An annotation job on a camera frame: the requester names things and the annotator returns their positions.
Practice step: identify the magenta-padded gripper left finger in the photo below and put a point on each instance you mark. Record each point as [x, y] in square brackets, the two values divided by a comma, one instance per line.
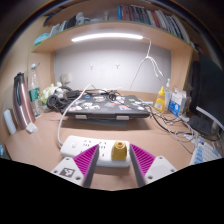
[75, 168]

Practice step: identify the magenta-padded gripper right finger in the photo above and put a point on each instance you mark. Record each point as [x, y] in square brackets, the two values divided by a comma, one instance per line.
[154, 168]

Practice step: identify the yellow charger block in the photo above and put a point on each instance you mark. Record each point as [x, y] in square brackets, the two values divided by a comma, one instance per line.
[119, 151]

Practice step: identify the white power strip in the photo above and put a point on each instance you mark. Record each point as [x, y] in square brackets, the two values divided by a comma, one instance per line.
[76, 146]

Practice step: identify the grey laptop stand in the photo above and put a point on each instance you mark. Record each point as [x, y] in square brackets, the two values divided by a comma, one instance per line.
[100, 121]

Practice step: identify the white and blue keyboard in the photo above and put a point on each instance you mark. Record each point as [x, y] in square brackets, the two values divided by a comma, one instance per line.
[205, 153]

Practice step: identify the small white adapter block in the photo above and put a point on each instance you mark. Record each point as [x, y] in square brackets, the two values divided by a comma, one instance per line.
[31, 128]

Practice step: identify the flat black device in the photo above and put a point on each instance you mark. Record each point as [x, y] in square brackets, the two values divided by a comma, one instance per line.
[200, 125]

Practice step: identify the black sticker-covered laptop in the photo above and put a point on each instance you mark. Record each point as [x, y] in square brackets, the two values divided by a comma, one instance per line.
[100, 110]

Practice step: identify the yellow squeeze bottle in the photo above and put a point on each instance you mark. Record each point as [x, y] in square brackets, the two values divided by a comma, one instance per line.
[160, 103]

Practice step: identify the blue and white box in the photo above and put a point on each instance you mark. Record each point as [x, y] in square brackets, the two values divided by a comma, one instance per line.
[176, 105]

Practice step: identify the black headphones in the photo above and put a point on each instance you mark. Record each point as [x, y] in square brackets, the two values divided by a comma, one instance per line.
[53, 101]

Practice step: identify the clear pump sanitizer bottle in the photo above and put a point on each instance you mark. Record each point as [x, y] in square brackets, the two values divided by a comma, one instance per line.
[167, 93]

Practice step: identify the white oblong case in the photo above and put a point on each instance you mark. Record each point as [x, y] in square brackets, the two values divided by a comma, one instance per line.
[10, 122]

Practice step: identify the white and green plush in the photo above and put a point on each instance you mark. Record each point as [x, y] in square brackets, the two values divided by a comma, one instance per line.
[46, 93]

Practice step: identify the pink metallic thermos flask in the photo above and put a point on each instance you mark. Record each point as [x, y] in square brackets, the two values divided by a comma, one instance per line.
[23, 106]

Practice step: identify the clear green-label water bottle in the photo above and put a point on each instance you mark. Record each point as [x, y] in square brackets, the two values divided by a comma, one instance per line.
[34, 95]

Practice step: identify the black computer monitor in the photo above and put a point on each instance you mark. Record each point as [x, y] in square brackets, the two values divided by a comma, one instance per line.
[210, 90]

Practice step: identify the white LED light bar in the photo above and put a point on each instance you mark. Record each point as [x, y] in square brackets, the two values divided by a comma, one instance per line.
[106, 36]

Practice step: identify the wooden shelf unit with books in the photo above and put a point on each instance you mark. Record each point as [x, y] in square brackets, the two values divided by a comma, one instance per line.
[116, 28]

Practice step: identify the white wall socket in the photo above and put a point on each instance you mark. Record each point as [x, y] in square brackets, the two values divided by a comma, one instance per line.
[66, 78]

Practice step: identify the small wall hook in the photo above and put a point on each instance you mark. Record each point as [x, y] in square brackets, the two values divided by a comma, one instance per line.
[117, 65]
[91, 66]

